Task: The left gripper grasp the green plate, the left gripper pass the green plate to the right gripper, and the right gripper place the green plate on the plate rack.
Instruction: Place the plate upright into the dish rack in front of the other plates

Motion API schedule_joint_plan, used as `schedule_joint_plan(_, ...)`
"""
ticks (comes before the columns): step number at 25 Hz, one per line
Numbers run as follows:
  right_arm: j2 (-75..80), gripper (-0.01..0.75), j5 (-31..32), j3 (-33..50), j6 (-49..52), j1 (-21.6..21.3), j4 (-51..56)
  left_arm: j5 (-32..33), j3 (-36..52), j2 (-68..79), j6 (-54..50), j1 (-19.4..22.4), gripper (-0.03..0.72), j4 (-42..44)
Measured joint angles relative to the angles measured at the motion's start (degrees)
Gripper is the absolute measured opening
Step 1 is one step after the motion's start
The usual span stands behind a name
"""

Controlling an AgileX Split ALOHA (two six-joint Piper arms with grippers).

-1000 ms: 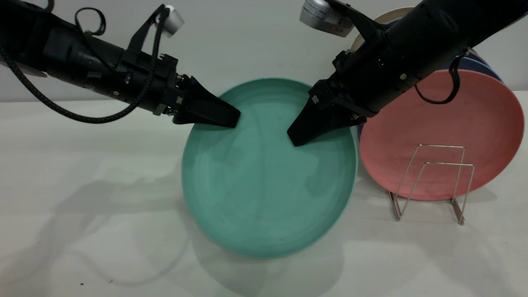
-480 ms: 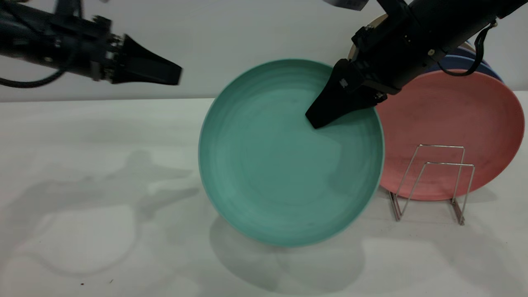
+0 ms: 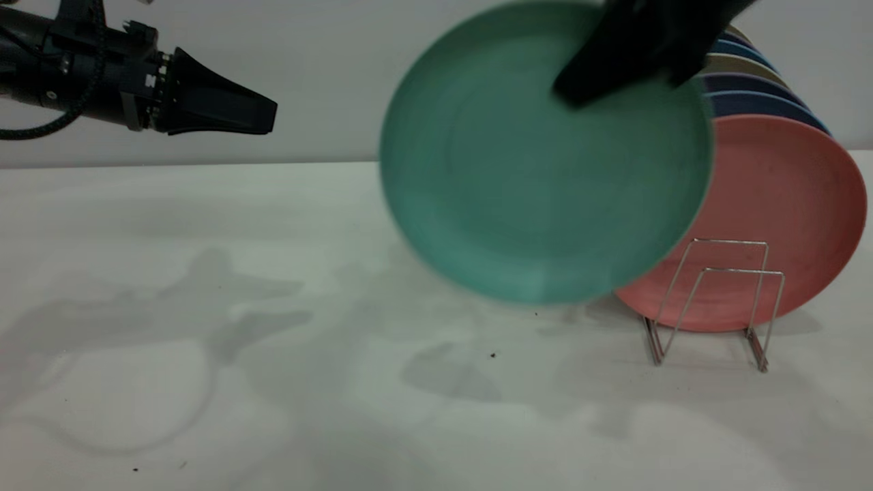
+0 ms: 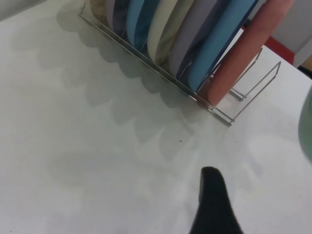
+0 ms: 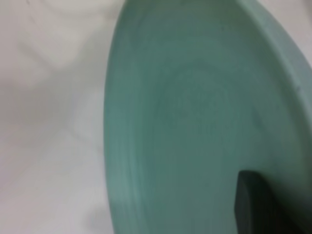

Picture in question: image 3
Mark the teal blue round plate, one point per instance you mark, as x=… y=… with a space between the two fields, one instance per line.
x=742 y=49

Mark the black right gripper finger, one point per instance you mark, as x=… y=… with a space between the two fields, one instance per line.
x=607 y=68

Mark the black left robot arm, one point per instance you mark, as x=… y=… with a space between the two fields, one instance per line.
x=20 y=61

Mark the green round plate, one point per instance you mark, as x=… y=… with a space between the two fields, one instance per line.
x=532 y=177

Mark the dark purple round plate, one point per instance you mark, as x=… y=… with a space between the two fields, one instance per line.
x=743 y=83
x=731 y=37

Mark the pink round plate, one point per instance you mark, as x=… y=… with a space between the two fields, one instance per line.
x=784 y=204

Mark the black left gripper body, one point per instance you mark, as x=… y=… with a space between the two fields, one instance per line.
x=102 y=82

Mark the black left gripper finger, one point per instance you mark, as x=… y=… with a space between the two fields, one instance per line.
x=218 y=85
x=218 y=119

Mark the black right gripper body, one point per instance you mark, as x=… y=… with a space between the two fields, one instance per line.
x=682 y=31

